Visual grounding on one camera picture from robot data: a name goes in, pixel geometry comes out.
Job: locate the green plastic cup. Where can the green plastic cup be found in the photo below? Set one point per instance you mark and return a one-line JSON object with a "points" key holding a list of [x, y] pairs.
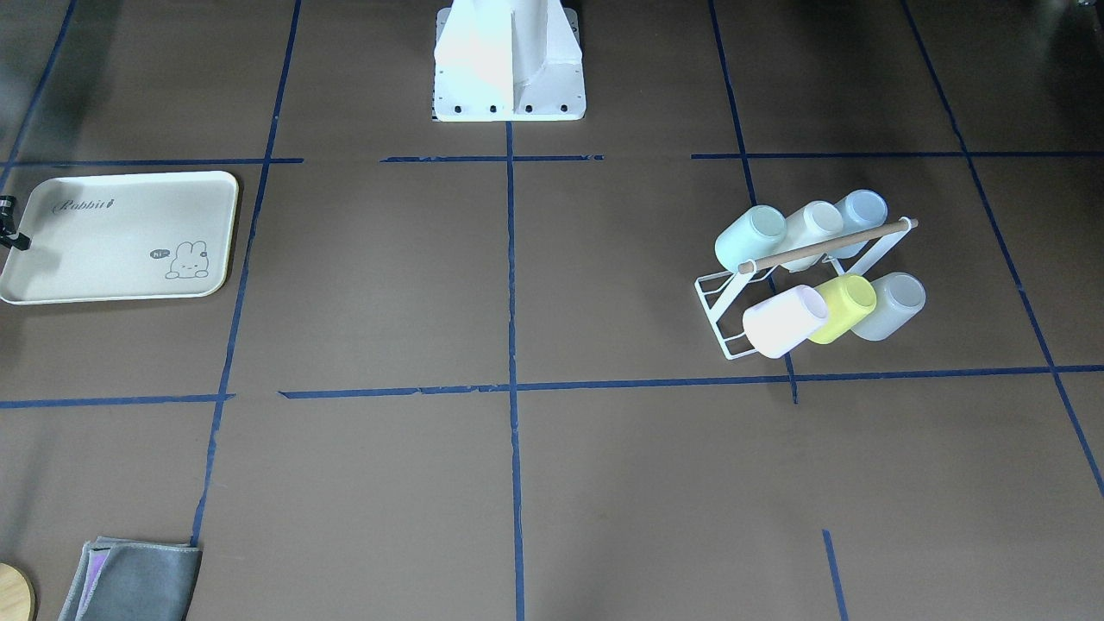
{"points": [[754, 235]]}

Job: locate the cream rabbit tray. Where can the cream rabbit tray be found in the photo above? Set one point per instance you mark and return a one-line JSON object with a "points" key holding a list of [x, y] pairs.
{"points": [[124, 237]]}

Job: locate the pink plastic cup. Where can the pink plastic cup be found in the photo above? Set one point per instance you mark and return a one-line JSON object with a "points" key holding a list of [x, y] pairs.
{"points": [[781, 323]]}

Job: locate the white plastic cup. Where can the white plastic cup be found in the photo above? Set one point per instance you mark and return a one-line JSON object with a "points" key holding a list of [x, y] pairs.
{"points": [[817, 222]]}

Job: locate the yellow plastic cup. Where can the yellow plastic cup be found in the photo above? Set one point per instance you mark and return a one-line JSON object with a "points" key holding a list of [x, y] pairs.
{"points": [[849, 299]]}

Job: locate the light blue plastic cup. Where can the light blue plastic cup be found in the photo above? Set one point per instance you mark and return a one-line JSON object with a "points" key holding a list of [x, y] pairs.
{"points": [[860, 210]]}

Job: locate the grey plastic cup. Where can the grey plastic cup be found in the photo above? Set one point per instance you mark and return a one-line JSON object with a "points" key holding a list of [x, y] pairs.
{"points": [[899, 297]]}

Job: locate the grey folded cloth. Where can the grey folded cloth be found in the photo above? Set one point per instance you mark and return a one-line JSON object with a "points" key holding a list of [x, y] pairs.
{"points": [[126, 579]]}

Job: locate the wooden mug tree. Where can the wooden mug tree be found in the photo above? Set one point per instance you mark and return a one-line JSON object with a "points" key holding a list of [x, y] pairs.
{"points": [[18, 600]]}

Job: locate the white wire cup rack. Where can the white wire cup rack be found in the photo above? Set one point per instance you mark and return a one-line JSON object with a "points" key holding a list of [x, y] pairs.
{"points": [[725, 296]]}

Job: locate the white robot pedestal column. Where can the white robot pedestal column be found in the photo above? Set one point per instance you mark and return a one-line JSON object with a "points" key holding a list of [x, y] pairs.
{"points": [[508, 61]]}

